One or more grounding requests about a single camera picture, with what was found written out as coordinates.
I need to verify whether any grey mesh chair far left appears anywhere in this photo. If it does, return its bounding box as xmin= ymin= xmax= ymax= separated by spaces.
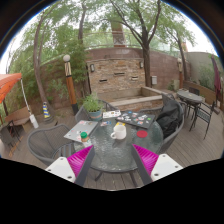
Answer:
xmin=0 ymin=121 xmax=20 ymax=147

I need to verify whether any red round coaster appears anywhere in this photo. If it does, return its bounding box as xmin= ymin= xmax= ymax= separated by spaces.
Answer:
xmin=136 ymin=130 xmax=148 ymax=138

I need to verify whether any round dark background table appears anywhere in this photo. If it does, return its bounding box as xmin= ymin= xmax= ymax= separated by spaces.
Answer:
xmin=177 ymin=90 xmax=202 ymax=114

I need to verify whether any grey mesh chair right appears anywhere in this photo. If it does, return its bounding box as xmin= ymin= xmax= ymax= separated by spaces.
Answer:
xmin=140 ymin=94 xmax=185 ymax=154

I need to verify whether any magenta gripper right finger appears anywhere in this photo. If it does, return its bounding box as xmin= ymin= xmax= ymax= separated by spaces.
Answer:
xmin=131 ymin=144 xmax=182 ymax=185

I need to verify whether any grey mesh chair front left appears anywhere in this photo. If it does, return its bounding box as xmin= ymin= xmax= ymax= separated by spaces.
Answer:
xmin=27 ymin=124 xmax=75 ymax=166

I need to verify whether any blue yellow striped cone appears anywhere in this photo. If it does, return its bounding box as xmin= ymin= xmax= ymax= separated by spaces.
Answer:
xmin=43 ymin=102 xmax=50 ymax=119

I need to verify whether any wooden lamp post white globe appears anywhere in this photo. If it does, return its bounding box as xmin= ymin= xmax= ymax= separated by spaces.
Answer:
xmin=63 ymin=54 xmax=78 ymax=115

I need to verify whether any round glass patio table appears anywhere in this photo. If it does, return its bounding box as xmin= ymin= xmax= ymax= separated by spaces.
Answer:
xmin=73 ymin=117 xmax=165 ymax=174

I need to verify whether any orange canopy tent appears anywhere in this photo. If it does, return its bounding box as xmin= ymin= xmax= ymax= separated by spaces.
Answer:
xmin=0 ymin=73 xmax=22 ymax=103

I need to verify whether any small bottle with green lid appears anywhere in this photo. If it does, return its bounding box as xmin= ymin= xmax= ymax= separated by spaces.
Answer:
xmin=80 ymin=132 xmax=89 ymax=142

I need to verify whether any grey mesh chair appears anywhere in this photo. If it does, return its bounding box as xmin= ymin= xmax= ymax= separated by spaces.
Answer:
xmin=0 ymin=121 xmax=20 ymax=147
xmin=27 ymin=124 xmax=75 ymax=166
xmin=140 ymin=94 xmax=185 ymax=154

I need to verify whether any black laptop with stickers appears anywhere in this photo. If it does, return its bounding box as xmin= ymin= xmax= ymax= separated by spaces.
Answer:
xmin=116 ymin=111 xmax=155 ymax=129

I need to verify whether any white ceramic mug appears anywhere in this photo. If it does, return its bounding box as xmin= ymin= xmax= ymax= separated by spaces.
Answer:
xmin=111 ymin=125 xmax=126 ymax=140

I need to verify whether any black metal background chair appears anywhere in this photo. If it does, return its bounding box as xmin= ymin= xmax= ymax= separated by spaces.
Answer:
xmin=190 ymin=102 xmax=216 ymax=132

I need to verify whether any white booklet on table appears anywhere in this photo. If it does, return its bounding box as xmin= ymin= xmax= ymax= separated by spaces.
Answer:
xmin=103 ymin=110 xmax=121 ymax=119

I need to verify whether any potted green plant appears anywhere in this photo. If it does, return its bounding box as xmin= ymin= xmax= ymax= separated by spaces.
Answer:
xmin=83 ymin=93 xmax=103 ymax=121

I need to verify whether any silver laptop with stickers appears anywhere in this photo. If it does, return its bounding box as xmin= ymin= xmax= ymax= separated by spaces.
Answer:
xmin=64 ymin=120 xmax=98 ymax=142

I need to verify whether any folded maroon patio umbrella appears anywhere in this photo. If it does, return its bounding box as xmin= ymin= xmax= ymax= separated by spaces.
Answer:
xmin=211 ymin=55 xmax=221 ymax=106

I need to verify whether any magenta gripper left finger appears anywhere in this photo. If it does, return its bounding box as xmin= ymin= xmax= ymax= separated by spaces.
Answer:
xmin=46 ymin=145 xmax=95 ymax=186

